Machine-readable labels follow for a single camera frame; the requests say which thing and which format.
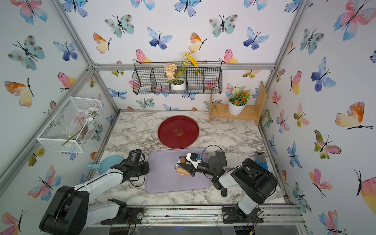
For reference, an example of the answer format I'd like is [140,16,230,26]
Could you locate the lavender silicone mat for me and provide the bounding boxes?
[146,148,212,193]

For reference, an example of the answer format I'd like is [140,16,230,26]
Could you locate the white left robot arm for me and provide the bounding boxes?
[39,149,150,235]

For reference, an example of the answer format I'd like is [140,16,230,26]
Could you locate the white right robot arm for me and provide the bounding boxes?
[175,151,278,220]

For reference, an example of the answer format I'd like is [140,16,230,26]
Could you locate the teal plastic scoop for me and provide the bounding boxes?
[85,155,124,175]

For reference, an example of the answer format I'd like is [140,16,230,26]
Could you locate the red round tray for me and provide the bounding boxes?
[158,115,200,149]

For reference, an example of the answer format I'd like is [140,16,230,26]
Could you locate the blue rubber glove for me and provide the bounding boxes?
[255,152,269,170]

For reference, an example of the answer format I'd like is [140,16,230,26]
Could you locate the wooden shelf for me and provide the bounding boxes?
[209,82,267,122]

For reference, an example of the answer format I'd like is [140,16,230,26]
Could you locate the white ribbed flower pot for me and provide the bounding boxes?
[228,97,246,116]

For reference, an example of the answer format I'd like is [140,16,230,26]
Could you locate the green paper packet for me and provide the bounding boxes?
[259,109,273,128]

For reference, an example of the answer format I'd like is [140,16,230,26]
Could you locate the pink artificial flower stem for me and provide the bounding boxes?
[62,106,100,146]

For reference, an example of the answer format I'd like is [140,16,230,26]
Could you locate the orange flower plant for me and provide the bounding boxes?
[229,87,250,107]

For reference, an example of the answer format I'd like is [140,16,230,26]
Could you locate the white pot with flowers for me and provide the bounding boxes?
[164,52,198,92]

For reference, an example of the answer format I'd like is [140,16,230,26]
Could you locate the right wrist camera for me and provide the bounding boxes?
[186,153,202,165]

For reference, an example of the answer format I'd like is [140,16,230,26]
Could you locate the black handled strainer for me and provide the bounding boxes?
[215,151,227,197]

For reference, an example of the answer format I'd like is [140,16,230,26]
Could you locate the white mesh wall basket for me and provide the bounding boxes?
[36,97,104,153]

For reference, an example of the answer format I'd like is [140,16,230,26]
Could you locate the black wire wall basket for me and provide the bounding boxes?
[130,61,223,95]

